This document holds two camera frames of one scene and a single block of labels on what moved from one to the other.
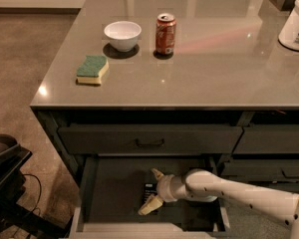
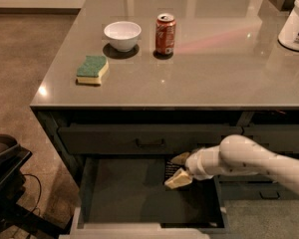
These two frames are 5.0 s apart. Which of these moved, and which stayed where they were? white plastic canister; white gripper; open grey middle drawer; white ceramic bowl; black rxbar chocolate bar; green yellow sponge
Moved: white gripper; black rxbar chocolate bar
Stayed: green yellow sponge; open grey middle drawer; white plastic canister; white ceramic bowl
